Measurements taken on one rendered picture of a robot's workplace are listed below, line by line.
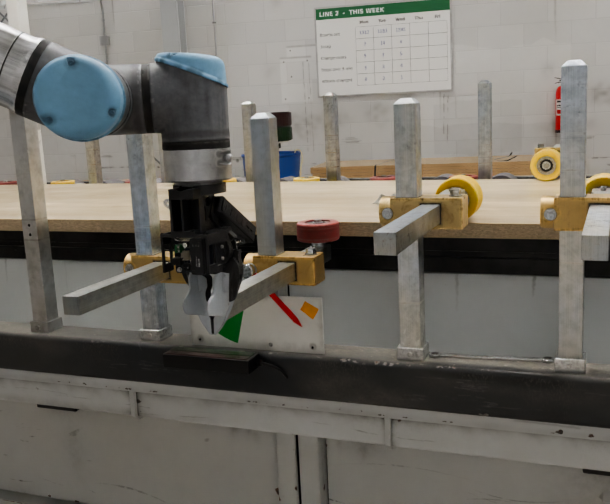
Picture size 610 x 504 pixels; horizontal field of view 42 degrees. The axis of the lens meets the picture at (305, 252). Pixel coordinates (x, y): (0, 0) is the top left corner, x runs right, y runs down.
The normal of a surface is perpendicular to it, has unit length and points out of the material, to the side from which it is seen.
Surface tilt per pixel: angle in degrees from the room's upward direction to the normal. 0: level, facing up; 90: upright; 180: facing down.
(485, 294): 90
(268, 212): 90
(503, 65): 90
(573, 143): 90
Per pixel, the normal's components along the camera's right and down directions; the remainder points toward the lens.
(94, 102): 0.20, 0.21
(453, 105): -0.26, 0.19
